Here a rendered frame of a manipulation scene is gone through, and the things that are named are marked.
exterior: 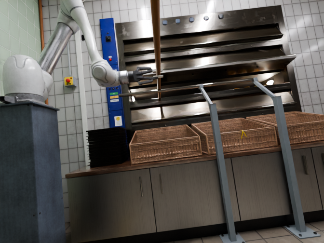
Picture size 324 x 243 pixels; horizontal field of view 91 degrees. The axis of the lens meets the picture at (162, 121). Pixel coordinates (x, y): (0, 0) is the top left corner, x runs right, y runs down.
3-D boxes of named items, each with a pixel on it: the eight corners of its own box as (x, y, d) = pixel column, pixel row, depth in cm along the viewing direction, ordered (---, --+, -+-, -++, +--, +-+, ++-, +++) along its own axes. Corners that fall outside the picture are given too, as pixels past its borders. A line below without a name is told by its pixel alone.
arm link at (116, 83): (123, 87, 116) (118, 84, 103) (101, 89, 116) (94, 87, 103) (120, 71, 115) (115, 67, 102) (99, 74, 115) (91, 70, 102)
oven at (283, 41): (141, 172, 355) (131, 80, 372) (234, 160, 359) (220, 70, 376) (118, 216, 165) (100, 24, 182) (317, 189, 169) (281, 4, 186)
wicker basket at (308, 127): (249, 142, 171) (244, 116, 173) (299, 136, 173) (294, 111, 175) (285, 145, 122) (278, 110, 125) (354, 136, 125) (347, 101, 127)
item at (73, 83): (68, 87, 176) (67, 79, 177) (77, 87, 177) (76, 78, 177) (63, 86, 169) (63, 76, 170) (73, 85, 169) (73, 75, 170)
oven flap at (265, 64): (124, 77, 163) (128, 87, 182) (296, 57, 166) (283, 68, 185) (124, 74, 163) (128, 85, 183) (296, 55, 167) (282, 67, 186)
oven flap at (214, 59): (127, 78, 177) (126, 64, 186) (285, 60, 180) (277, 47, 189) (126, 75, 173) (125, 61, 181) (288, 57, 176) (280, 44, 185)
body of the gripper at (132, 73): (128, 73, 114) (141, 72, 115) (130, 85, 114) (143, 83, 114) (127, 69, 107) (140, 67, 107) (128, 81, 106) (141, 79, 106)
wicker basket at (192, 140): (137, 156, 168) (134, 130, 171) (190, 149, 171) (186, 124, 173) (129, 165, 120) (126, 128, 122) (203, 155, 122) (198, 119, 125)
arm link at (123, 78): (122, 86, 114) (130, 85, 114) (119, 82, 105) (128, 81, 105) (121, 74, 115) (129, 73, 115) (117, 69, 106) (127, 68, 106)
